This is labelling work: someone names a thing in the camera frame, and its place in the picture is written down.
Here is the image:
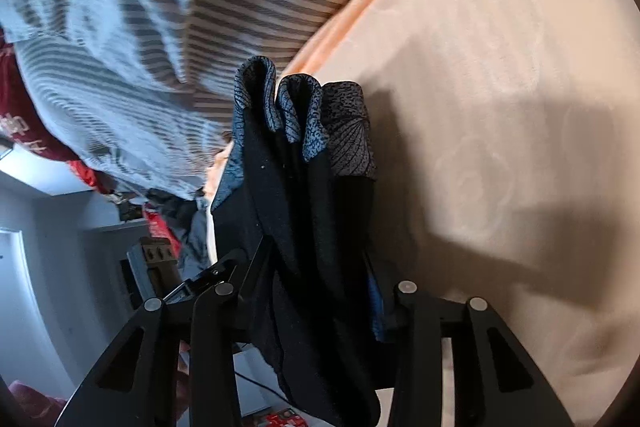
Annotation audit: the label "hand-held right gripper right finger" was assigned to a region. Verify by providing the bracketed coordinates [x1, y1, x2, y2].
[367, 276, 576, 427]

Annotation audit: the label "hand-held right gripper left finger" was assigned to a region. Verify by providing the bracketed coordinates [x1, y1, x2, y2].
[52, 237, 273, 427]

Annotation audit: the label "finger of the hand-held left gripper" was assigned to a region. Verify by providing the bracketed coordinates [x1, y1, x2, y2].
[162, 249, 247, 305]

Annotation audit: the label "black pants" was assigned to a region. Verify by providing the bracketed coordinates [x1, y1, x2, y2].
[210, 56, 397, 427]

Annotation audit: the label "dark grey cloth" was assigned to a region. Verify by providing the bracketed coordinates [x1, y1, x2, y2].
[147, 188, 215, 275]

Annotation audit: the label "grey cabinet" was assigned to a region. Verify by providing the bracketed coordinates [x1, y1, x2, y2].
[82, 223, 151, 310]

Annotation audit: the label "white box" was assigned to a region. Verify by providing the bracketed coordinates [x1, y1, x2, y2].
[232, 347, 283, 417]

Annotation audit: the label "red box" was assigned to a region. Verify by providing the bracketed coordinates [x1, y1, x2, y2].
[249, 408, 308, 427]

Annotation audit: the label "white door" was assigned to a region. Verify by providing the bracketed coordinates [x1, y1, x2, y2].
[0, 229, 40, 390]

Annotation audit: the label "peach bed sheet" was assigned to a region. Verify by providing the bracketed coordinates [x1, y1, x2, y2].
[204, 0, 640, 427]

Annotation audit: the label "red printed cloth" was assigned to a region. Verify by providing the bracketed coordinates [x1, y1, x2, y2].
[0, 29, 103, 195]

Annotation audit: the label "grey striped blanket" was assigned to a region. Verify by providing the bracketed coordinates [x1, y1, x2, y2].
[0, 0, 471, 204]

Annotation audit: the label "black cable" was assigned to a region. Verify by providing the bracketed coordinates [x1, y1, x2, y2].
[234, 369, 293, 404]

